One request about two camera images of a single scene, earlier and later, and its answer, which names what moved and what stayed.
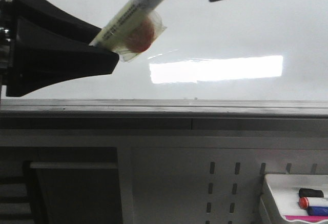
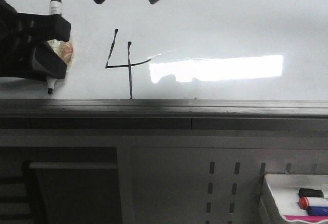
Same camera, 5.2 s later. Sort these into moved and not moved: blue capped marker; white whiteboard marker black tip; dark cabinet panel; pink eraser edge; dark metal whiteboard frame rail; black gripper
Moved: black gripper; white whiteboard marker black tip
Not moved: blue capped marker; dark cabinet panel; pink eraser edge; dark metal whiteboard frame rail
